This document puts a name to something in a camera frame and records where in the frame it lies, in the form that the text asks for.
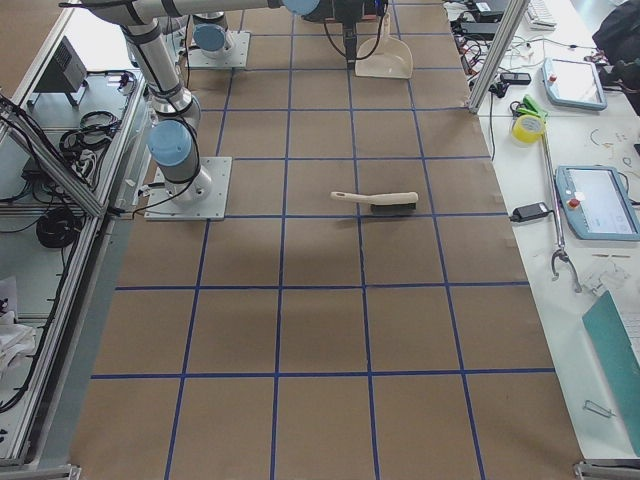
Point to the yellow tape roll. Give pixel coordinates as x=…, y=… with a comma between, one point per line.
x=528, y=129

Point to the black power brick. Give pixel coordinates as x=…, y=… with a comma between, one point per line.
x=529, y=212

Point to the aluminium frame post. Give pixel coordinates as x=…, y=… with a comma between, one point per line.
x=512, y=18

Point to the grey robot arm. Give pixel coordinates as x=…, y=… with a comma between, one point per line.
x=211, y=31
x=173, y=142

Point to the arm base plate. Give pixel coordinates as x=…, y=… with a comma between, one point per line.
x=206, y=197
x=236, y=59

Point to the blue teach pendant upper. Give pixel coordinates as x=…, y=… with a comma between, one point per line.
x=573, y=84

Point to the beige hand brush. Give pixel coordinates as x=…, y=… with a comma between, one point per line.
x=386, y=203

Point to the green plastic tool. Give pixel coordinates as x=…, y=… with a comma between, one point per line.
x=529, y=106

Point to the blue teach pendant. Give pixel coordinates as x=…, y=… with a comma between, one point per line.
x=596, y=204
x=573, y=84

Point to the metal reacher grabber tool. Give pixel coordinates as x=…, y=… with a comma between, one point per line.
x=559, y=254

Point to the teal cutting mat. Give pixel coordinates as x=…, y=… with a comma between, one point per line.
x=618, y=355

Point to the grey control box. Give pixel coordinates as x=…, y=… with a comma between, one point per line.
x=64, y=74

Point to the bin with black bag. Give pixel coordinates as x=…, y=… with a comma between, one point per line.
x=344, y=11

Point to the blue teach pendant lower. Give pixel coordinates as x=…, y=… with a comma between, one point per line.
x=596, y=204

